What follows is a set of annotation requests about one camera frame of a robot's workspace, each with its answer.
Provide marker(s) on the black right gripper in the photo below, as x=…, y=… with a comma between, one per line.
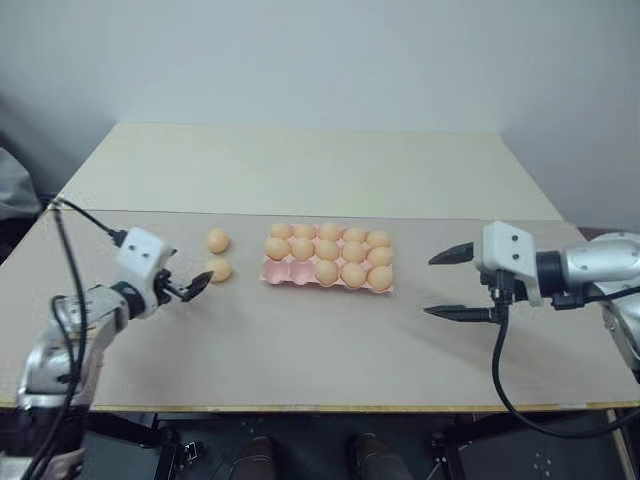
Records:
x=505, y=295

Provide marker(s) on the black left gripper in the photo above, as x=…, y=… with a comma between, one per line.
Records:
x=167, y=286

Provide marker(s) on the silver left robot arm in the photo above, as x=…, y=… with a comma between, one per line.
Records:
x=55, y=350

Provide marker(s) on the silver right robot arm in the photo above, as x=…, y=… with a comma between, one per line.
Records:
x=600, y=265

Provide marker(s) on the orange egg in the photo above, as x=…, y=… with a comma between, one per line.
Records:
x=380, y=278
x=353, y=275
x=281, y=230
x=354, y=235
x=327, y=273
x=378, y=238
x=220, y=270
x=327, y=249
x=304, y=231
x=329, y=231
x=353, y=251
x=277, y=248
x=302, y=248
x=218, y=240
x=380, y=256

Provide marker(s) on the pink egg carton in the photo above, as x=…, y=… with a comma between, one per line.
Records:
x=295, y=274

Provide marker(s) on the dark rounded shape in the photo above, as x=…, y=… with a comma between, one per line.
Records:
x=257, y=457

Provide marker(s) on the grey fabric bundle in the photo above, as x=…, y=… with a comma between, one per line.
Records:
x=17, y=190

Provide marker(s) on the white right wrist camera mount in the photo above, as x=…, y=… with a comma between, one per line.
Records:
x=505, y=257

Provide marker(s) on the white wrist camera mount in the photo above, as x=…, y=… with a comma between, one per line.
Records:
x=141, y=262
x=505, y=257

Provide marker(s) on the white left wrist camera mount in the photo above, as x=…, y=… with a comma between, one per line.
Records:
x=141, y=262

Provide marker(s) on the black metal stand frame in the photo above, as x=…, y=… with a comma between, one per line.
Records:
x=452, y=450
x=175, y=450

